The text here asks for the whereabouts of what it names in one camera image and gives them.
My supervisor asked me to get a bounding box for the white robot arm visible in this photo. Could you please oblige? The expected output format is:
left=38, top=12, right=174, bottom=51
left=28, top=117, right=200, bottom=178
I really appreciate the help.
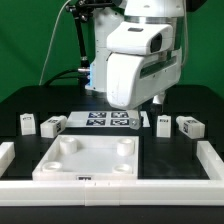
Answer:
left=86, top=0, right=186, bottom=129

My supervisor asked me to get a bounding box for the white square table top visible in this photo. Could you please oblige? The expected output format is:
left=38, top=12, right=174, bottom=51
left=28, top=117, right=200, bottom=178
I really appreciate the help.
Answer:
left=32, top=135, right=139, bottom=181

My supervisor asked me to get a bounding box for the black cable bundle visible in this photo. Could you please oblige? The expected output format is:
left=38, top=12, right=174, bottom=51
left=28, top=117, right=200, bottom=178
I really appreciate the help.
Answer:
left=43, top=68, right=90, bottom=88

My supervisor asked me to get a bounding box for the white cable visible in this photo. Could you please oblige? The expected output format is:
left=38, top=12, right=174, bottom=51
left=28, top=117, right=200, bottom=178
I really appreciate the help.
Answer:
left=38, top=0, right=73, bottom=87

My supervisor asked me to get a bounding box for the white marker sheet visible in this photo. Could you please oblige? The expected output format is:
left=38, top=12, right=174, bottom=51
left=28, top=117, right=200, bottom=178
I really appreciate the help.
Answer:
left=65, top=110, right=151, bottom=129

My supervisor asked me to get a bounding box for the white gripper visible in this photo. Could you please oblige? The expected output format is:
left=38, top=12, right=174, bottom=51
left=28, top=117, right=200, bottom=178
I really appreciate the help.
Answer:
left=107, top=22, right=182, bottom=130

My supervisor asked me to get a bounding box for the white U-shaped fence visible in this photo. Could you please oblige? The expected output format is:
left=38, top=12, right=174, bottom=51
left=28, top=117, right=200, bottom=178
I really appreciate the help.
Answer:
left=0, top=141, right=224, bottom=206

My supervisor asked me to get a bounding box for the black camera stand pole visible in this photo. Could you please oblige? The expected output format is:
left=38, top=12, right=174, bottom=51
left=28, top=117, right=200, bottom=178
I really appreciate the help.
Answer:
left=65, top=0, right=114, bottom=76

